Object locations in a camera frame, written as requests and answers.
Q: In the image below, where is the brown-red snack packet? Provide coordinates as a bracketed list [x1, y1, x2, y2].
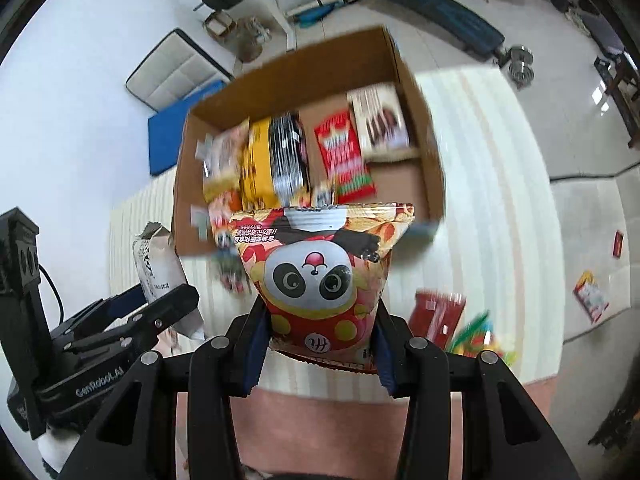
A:
[407, 290, 467, 352]

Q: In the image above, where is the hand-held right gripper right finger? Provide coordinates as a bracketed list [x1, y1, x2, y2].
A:
[372, 305, 581, 480]

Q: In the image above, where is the green candy bag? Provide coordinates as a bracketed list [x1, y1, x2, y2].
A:
[445, 310, 518, 367]

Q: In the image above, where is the white chocolate stick box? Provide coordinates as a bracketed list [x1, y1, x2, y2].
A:
[346, 84, 412, 162]

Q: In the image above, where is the black cable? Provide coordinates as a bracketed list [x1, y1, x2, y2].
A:
[37, 264, 66, 328]

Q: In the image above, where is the yellow snack packet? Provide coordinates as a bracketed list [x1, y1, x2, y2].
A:
[239, 117, 281, 211]

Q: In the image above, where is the printed cardboard box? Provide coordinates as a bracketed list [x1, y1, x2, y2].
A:
[171, 25, 447, 258]

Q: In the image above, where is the teal exercise pad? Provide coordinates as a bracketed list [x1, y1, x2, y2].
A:
[292, 0, 363, 28]

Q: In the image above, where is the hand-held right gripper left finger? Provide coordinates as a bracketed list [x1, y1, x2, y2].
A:
[62, 300, 273, 480]

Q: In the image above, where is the red panda snack bag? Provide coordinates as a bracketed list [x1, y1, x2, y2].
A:
[227, 203, 416, 373]

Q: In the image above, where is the white quilted chair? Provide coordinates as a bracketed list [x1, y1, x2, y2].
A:
[547, 160, 640, 343]
[125, 28, 236, 113]

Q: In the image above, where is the red crown snack packet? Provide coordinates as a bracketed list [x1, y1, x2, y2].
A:
[313, 110, 377, 205]

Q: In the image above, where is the small brown carton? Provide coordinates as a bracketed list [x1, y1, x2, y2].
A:
[203, 10, 236, 41]

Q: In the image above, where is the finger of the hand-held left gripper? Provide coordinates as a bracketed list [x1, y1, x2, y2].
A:
[51, 284, 201, 354]
[64, 283, 150, 332]

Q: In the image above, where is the black sit-up bench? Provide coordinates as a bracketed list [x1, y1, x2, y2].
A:
[355, 0, 506, 62]

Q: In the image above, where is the clear water jug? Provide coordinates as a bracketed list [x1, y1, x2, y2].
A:
[234, 16, 273, 63]

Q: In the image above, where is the black snack packet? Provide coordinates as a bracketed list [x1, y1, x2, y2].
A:
[267, 112, 312, 206]

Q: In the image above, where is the dark wooden chair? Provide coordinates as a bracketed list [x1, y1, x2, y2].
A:
[594, 50, 640, 148]

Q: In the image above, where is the blue cushion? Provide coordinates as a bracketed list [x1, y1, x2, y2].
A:
[148, 79, 228, 177]

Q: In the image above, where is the white snack packet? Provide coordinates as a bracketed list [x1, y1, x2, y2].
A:
[132, 221, 203, 342]

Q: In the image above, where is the metal dumbbell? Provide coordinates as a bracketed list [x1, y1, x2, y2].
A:
[504, 45, 537, 89]

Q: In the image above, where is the beige nut snack packet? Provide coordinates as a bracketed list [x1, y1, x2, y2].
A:
[200, 119, 251, 201]

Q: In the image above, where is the pink packet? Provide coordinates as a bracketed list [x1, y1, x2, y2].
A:
[573, 270, 611, 324]

